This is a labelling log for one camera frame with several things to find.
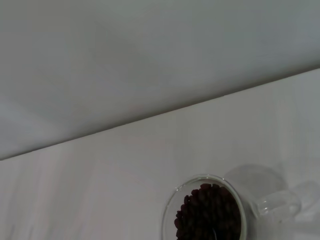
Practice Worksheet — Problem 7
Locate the pile of coffee beans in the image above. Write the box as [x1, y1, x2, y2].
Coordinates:
[174, 183, 243, 240]

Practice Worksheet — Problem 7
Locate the clear double-walled glass cup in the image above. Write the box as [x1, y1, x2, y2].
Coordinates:
[161, 163, 305, 240]

